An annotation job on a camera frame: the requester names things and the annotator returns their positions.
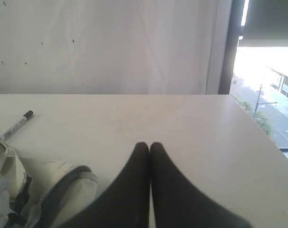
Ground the black capped white marker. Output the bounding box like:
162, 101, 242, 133
0, 110, 34, 141

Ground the white canvas backpack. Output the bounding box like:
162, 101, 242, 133
0, 140, 97, 228

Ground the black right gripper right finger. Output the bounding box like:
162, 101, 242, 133
150, 142, 252, 228

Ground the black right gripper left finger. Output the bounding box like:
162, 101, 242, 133
58, 142, 150, 228

